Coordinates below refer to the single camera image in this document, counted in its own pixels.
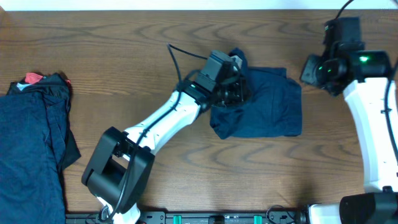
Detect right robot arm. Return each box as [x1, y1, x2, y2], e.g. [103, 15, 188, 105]
[297, 17, 397, 223]

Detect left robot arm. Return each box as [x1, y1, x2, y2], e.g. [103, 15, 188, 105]
[81, 50, 250, 223]

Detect navy blue clothes pile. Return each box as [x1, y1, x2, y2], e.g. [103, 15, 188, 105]
[1, 73, 70, 223]

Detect navy blue shorts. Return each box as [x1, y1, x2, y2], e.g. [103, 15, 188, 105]
[210, 48, 303, 139]

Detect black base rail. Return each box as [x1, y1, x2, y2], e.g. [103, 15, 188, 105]
[65, 210, 308, 224]

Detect red garment in pile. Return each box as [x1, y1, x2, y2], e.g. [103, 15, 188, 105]
[24, 72, 72, 87]

